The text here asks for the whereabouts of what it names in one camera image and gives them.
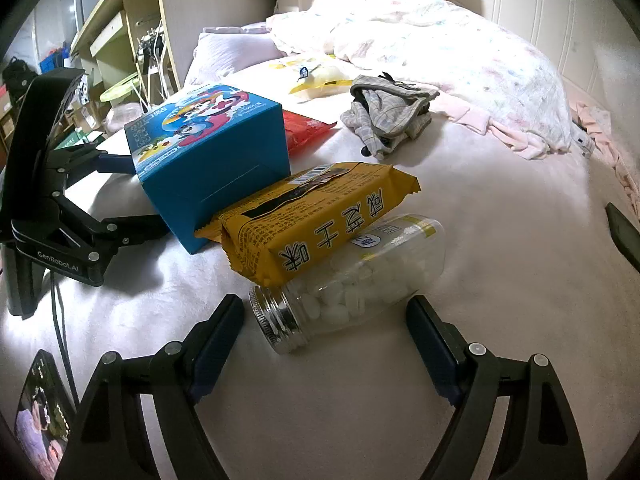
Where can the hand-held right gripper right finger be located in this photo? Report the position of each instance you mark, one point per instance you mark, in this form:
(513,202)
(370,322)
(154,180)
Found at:
(432,345)

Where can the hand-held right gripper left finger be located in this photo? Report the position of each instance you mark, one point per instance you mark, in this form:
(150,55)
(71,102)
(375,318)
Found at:
(215,355)

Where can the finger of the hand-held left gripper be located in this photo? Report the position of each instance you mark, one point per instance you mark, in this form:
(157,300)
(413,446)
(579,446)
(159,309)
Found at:
(135,227)
(115,162)

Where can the blue cartoon print box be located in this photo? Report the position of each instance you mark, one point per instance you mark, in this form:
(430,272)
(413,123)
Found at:
(210,170)

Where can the clear bottle of white tablets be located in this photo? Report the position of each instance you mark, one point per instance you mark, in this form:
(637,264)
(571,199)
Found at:
(350,290)

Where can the yellow snack packet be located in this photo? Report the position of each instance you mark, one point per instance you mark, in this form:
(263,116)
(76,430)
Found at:
(300,230)

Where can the red snack packet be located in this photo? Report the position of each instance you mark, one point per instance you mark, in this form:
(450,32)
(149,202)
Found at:
(305,132)

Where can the green plastic basin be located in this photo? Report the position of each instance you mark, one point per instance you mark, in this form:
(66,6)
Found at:
(117,90)

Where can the black backpack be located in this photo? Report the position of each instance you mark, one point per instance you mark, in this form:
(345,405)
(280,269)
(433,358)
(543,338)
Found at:
(17,75)

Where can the blue plastic crate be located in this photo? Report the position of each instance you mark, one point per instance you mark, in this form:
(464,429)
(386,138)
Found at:
(55,60)

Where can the lavender pillow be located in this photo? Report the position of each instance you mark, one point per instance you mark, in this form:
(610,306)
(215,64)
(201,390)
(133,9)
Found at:
(225,50)

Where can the phone with lit screen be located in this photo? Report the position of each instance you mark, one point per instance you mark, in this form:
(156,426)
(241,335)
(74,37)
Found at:
(45,410)

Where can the dark flat device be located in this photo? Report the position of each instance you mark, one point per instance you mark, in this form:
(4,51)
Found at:
(622,230)

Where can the clear yellow bread packet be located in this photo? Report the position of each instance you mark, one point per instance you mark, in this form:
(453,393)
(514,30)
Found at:
(325,77)

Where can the plaid cloth pouch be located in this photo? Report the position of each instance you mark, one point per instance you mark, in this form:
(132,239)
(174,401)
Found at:
(385,115)

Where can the pink ruffled cloth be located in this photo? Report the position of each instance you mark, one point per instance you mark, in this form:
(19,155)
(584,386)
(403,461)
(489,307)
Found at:
(600,120)

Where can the floral quilt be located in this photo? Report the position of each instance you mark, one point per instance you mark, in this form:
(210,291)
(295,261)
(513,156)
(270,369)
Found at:
(425,35)

